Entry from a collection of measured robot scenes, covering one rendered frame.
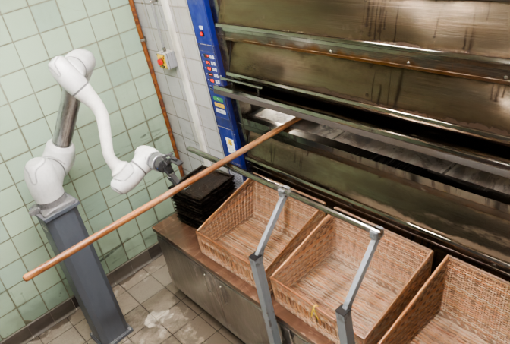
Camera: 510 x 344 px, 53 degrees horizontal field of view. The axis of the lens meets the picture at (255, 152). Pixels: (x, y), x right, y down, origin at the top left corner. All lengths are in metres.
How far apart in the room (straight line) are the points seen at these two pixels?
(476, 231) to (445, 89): 0.58
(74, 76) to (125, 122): 1.01
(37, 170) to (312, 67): 1.47
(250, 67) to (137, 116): 1.17
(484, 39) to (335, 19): 0.61
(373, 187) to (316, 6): 0.83
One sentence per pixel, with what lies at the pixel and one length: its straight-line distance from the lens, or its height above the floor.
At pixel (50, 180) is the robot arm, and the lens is 2.84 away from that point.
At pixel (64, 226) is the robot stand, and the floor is 0.90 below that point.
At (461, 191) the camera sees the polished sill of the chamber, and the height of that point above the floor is 1.17.
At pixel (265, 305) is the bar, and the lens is 2.36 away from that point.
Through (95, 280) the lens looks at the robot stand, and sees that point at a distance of 3.18.
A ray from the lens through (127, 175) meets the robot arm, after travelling 2.60.
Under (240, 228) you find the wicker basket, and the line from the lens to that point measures 2.99.
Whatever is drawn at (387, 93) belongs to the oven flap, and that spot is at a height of 1.52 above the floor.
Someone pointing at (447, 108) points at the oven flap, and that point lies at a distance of 1.93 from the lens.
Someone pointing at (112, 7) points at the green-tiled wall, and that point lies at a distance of 3.37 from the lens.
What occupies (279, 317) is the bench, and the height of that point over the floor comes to 0.58.
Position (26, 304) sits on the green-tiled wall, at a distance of 3.70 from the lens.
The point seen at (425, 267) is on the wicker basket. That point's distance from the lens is 2.29.
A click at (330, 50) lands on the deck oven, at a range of 2.18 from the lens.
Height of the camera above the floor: 2.35
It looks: 28 degrees down
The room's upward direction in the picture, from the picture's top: 12 degrees counter-clockwise
